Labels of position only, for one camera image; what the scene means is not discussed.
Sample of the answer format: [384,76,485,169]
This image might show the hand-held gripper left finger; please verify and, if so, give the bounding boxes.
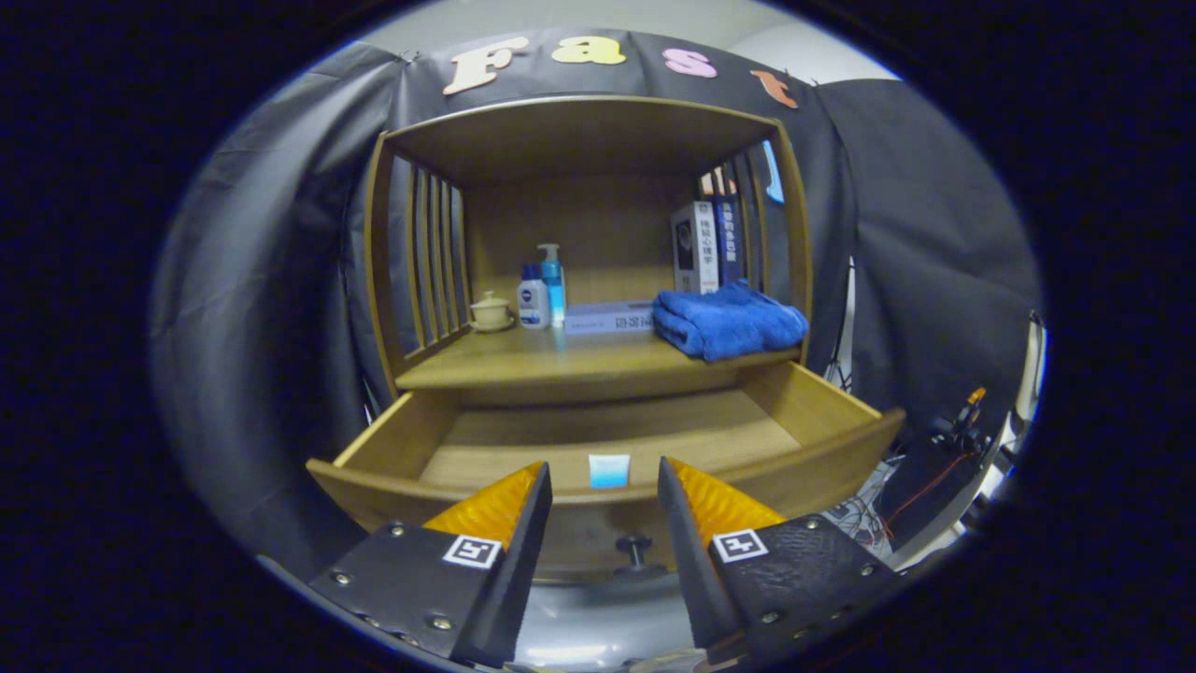
[308,461,554,669]

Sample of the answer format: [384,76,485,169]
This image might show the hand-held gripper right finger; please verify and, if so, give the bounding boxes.
[657,456,903,666]

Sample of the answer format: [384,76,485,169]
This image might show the black drawer knob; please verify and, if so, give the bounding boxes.
[615,535,666,576]

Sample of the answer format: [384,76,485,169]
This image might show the wooden drawer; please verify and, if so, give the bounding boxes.
[306,360,905,580]

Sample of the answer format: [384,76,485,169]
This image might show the wooden countertop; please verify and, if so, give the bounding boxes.
[396,322,803,392]

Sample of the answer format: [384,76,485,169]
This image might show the wooden cabinet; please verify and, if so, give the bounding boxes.
[364,93,814,408]

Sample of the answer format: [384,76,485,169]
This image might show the folded blue towel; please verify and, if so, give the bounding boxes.
[651,283,810,364]

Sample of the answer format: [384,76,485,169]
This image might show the cream lidded teacup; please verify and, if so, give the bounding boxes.
[469,291,516,333]

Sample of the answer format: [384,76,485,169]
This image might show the pale flat book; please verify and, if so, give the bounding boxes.
[563,300,657,337]

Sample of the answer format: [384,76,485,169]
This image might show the white bottle blue cap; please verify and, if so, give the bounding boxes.
[518,263,550,330]

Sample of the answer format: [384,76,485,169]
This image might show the blue pump bottle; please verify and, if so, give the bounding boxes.
[536,244,568,327]

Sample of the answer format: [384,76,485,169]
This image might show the orange and black clamp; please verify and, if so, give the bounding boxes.
[930,386,989,459]

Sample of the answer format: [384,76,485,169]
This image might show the white upright book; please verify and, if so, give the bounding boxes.
[670,201,720,295]

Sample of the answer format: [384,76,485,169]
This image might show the dark blue upright book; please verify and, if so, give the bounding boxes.
[714,193,746,288]

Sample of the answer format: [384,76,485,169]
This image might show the black backdrop cloth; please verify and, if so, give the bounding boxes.
[149,28,1043,571]

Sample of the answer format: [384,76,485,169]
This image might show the white stand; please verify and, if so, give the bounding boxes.
[1014,313,1047,440]

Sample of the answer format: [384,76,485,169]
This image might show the tangled floor cables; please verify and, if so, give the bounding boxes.
[836,456,903,548]

